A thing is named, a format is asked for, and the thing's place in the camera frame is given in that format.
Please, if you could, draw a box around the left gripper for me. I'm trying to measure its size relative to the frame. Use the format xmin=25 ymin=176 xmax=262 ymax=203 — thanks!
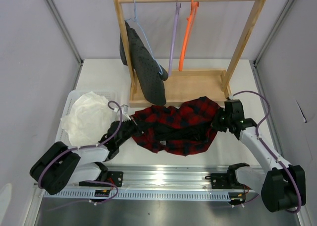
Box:
xmin=116 ymin=114 xmax=151 ymax=147

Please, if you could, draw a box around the red plaid skirt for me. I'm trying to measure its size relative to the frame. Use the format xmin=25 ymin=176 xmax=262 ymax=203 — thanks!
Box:
xmin=131 ymin=97 xmax=222 ymax=156

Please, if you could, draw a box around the purple plastic hanger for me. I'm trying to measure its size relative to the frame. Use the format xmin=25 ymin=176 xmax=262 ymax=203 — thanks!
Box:
xmin=168 ymin=0 xmax=181 ymax=77

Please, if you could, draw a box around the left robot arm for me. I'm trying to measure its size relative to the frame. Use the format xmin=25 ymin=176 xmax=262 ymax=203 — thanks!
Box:
xmin=29 ymin=119 xmax=139 ymax=195

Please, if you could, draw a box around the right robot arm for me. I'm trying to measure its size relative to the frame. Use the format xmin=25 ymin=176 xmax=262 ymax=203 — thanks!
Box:
xmin=212 ymin=100 xmax=306 ymax=213

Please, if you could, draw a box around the orange plastic hanger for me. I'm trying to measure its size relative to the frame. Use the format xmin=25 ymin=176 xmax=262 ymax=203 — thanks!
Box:
xmin=178 ymin=0 xmax=200 ymax=71

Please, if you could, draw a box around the white cloth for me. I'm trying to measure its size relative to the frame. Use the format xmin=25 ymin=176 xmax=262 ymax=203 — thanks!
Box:
xmin=61 ymin=91 xmax=114 ymax=146

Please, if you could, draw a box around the white plastic basket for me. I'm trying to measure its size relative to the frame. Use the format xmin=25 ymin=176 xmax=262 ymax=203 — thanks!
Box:
xmin=54 ymin=88 xmax=118 ymax=152

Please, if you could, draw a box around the grey dotted garment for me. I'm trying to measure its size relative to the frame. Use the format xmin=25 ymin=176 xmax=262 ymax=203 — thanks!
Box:
xmin=125 ymin=23 xmax=168 ymax=106

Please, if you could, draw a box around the wooden clothes rack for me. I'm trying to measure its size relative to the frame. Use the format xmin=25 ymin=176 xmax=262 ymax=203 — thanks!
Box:
xmin=113 ymin=0 xmax=266 ymax=108

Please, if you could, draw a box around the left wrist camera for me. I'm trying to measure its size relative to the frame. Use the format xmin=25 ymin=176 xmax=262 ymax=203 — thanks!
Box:
xmin=116 ymin=105 xmax=131 ymax=121

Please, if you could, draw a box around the aluminium mounting rail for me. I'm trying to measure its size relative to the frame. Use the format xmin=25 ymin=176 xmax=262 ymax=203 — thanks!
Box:
xmin=33 ymin=164 xmax=268 ymax=188

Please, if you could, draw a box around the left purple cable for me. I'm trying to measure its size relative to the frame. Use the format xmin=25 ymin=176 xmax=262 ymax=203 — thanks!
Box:
xmin=37 ymin=101 xmax=123 ymax=189

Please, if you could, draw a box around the slotted cable duct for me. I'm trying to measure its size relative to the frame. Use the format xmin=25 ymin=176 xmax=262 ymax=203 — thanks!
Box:
xmin=43 ymin=189 xmax=231 ymax=201

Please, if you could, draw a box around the light blue wire hanger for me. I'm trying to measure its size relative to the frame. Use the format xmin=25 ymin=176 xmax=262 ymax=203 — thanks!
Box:
xmin=126 ymin=0 xmax=163 ymax=75

